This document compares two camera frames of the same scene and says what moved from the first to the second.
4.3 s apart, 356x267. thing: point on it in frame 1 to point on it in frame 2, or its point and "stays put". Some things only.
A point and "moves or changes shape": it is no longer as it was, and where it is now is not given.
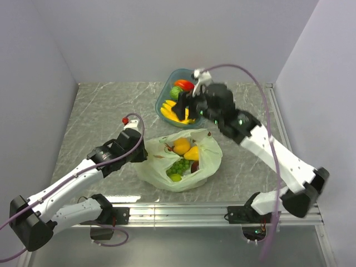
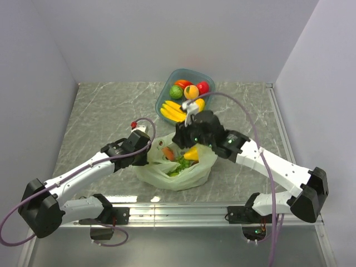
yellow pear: [192, 153] stays put
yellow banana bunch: [166, 108] stays put
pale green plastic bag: [205, 147] moves or changes shape
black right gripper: [184, 100] to [181, 137]
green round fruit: [174, 92] stays put
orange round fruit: [181, 145] moves or changes shape
